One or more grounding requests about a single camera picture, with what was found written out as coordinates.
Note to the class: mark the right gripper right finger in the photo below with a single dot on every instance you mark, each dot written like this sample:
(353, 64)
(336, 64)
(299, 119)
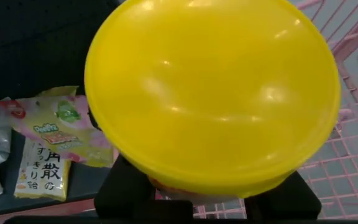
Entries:
(286, 200)

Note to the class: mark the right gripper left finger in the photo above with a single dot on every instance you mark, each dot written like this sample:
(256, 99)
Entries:
(126, 189)

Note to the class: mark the yellow lidded round container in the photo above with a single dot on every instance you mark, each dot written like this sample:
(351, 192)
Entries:
(210, 93)

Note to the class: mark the pink shopping cart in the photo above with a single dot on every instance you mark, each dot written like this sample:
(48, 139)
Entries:
(350, 130)

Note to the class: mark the white yellow candy bag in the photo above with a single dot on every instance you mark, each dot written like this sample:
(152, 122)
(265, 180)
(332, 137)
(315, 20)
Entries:
(42, 175)

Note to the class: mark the pink yellow snack bag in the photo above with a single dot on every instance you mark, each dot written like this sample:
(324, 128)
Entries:
(64, 124)

